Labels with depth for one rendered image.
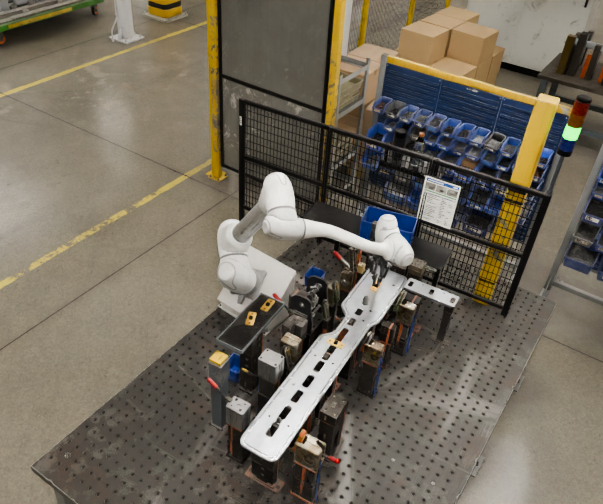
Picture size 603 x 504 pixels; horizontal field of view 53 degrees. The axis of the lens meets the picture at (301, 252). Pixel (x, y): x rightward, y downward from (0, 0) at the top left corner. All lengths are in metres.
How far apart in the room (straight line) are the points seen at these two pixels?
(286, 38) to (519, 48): 5.00
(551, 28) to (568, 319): 5.02
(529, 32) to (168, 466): 7.70
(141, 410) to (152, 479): 0.38
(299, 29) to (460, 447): 3.19
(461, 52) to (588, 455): 4.55
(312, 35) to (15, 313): 2.95
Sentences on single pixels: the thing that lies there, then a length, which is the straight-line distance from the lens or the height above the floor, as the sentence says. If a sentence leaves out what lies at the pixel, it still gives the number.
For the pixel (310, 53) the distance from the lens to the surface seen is 4.87.
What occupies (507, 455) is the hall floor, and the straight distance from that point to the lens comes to 4.08.
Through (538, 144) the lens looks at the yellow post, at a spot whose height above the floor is 1.78.
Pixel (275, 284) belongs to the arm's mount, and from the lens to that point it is 3.37.
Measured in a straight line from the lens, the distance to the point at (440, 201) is 3.53.
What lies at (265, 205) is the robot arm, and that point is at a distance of 2.83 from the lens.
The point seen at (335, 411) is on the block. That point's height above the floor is 1.03.
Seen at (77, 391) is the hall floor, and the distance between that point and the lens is 4.20.
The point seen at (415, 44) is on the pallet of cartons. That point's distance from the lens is 7.03.
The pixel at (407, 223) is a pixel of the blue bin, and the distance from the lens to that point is 3.65.
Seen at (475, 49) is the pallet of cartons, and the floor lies 0.91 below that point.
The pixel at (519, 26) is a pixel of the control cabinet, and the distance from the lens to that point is 9.31.
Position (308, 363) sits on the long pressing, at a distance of 2.89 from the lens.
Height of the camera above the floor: 3.16
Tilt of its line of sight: 38 degrees down
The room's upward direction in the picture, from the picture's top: 5 degrees clockwise
